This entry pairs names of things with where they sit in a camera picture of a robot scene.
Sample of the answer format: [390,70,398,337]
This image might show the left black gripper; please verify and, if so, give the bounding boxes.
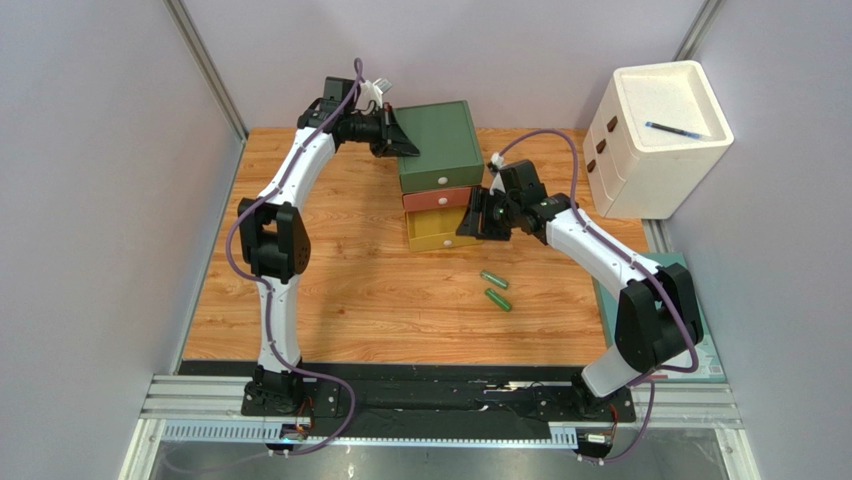
[345,104,419,160]

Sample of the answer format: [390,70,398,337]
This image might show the yellow bottom drawer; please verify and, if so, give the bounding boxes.
[405,206,483,253]

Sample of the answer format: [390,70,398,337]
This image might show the green top drawer box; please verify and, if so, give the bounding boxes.
[395,100,485,194]

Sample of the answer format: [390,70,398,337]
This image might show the green lipstick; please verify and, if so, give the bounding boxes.
[484,288,512,312]
[480,270,509,290]

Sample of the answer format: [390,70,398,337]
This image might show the red drawer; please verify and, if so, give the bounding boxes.
[402,186,472,212]

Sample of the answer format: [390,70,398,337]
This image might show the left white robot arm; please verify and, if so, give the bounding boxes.
[230,77,420,399]

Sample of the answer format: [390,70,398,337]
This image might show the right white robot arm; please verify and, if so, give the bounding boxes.
[457,160,704,398]

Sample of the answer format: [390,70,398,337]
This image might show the blue pen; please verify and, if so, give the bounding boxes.
[645,121,703,140]

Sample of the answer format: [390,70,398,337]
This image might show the white three-drawer cabinet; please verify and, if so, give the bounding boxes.
[583,60,734,220]

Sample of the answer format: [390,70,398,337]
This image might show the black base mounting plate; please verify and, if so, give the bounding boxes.
[241,363,637,440]

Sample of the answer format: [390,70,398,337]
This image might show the teal box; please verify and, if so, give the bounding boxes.
[592,252,727,383]

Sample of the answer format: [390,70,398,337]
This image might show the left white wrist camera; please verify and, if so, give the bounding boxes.
[359,78,393,109]

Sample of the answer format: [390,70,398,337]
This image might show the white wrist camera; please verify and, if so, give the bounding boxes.
[487,152,505,176]
[359,78,393,109]

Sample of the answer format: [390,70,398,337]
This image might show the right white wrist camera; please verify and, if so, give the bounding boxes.
[487,152,505,176]

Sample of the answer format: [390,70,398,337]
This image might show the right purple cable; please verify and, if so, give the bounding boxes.
[495,128,700,465]

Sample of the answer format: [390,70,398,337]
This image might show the aluminium frame rail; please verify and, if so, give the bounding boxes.
[121,375,760,479]

